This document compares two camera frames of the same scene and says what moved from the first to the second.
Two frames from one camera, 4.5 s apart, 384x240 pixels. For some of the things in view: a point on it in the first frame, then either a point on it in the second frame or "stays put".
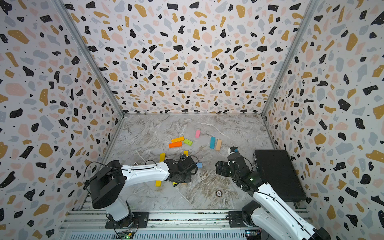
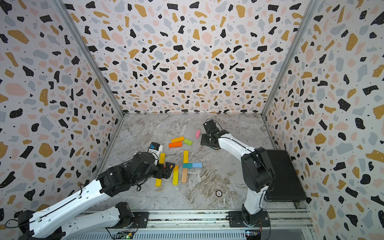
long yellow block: [162, 157] stays put
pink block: [197, 134] stays put
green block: [188, 142] stays put
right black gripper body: [226, 171] -> [205, 140]
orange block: [175, 144] stays put
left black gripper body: [186, 178] -> [159, 171]
